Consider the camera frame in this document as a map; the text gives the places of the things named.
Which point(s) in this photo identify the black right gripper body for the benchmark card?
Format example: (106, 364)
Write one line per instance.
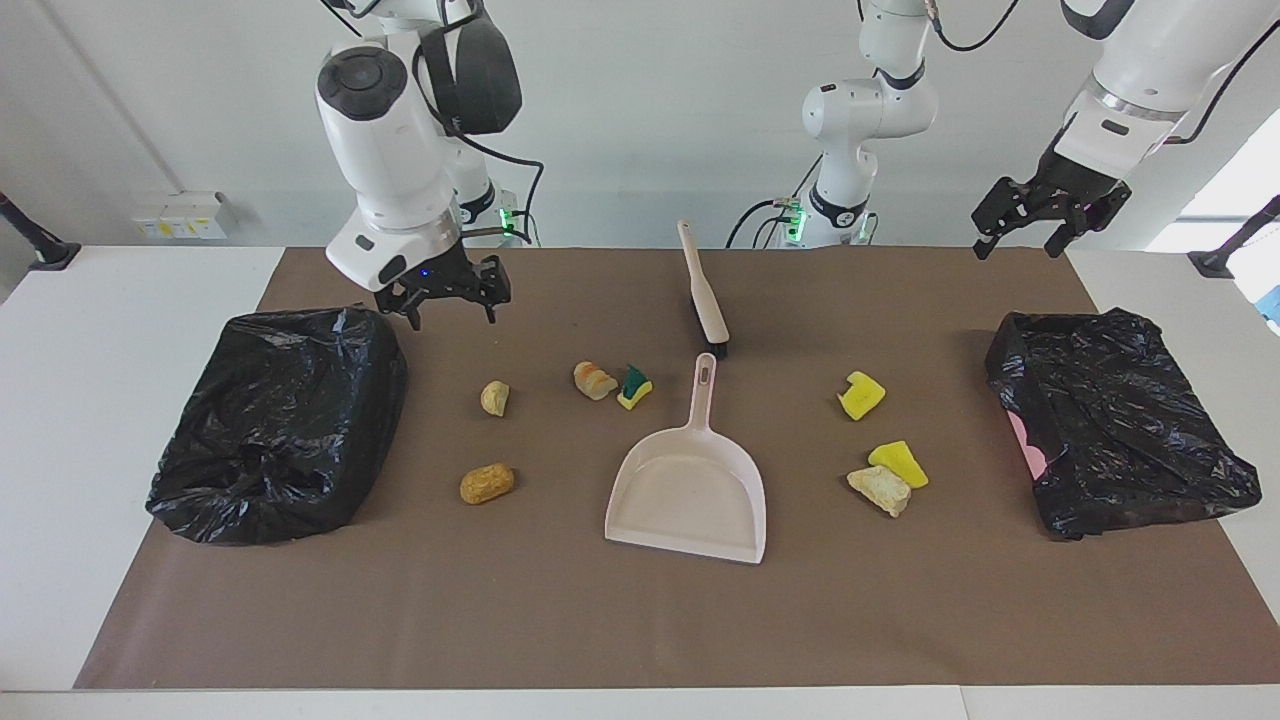
(445, 275)

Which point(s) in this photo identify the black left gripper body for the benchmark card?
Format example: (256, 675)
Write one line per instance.
(1070, 185)

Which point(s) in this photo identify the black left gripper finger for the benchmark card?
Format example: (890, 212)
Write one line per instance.
(1000, 205)
(1095, 205)

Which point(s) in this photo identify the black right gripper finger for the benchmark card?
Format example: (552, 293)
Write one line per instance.
(495, 280)
(410, 298)

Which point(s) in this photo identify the small pale beige bread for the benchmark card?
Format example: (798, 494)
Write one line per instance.
(495, 398)

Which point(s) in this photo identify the orange striped croissant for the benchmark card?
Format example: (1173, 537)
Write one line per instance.
(594, 381)

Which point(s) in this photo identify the green and yellow sponge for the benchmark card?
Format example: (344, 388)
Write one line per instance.
(634, 388)

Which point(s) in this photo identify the brown textured bread roll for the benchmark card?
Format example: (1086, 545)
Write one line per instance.
(487, 484)

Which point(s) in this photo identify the beige hand brush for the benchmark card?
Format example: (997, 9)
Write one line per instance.
(705, 300)

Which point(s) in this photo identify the notched yellow sponge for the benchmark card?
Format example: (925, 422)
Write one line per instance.
(860, 397)

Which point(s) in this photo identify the beige plastic dustpan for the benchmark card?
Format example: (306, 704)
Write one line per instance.
(690, 500)

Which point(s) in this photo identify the large beige croissant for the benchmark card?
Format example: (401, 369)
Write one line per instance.
(879, 491)

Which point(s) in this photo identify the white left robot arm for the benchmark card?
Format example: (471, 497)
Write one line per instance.
(860, 110)

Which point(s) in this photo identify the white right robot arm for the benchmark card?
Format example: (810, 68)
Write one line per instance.
(380, 130)

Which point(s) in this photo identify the open black bag-lined bin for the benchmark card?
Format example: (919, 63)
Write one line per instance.
(280, 420)

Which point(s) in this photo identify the crumpled black trash bag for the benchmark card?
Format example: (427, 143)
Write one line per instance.
(1120, 420)

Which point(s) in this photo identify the pink bin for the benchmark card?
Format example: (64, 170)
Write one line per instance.
(1030, 450)

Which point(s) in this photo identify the black clamp stand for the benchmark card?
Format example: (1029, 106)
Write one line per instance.
(40, 245)
(1230, 245)

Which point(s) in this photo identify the blue item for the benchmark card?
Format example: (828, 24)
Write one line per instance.
(1272, 305)

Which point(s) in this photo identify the brown table mat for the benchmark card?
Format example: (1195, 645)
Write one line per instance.
(600, 620)

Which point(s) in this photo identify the white wall outlet box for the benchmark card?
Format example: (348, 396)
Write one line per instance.
(185, 215)

